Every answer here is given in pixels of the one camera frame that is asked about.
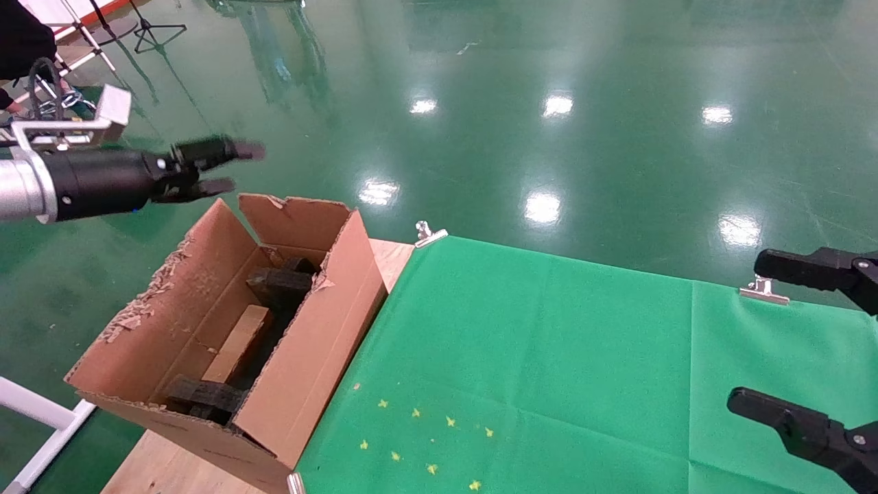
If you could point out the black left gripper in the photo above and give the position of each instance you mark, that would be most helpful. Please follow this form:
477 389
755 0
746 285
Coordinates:
103 182

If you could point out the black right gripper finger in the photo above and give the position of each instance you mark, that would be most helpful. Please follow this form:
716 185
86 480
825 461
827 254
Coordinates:
823 269
823 439

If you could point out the small taped cardboard box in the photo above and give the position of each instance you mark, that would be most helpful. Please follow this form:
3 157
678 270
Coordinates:
240 339

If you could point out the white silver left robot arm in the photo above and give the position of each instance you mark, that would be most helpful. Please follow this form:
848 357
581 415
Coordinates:
20 189

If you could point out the large open brown carton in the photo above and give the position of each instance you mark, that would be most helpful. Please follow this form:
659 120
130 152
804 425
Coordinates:
322 329

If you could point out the silver binder clip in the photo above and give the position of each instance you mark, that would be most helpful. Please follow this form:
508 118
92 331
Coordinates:
763 291
295 484
429 234

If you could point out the black foam insert block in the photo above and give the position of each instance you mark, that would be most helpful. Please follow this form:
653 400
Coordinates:
281 285
202 396

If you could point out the black tripod stand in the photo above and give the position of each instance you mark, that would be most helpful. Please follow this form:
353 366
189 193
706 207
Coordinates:
154 31

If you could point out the chrome wheeled chair base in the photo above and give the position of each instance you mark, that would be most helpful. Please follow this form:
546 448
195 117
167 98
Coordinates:
68 103

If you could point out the white board with orange edge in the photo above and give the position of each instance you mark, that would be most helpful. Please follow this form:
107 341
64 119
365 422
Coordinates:
65 14

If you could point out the person in black clothes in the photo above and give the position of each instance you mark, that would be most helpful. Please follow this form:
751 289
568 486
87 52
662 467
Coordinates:
24 34

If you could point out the green table cloth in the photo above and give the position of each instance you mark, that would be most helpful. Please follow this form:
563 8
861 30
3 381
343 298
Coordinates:
583 377

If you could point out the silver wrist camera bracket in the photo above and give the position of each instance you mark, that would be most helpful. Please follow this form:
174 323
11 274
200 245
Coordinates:
110 110

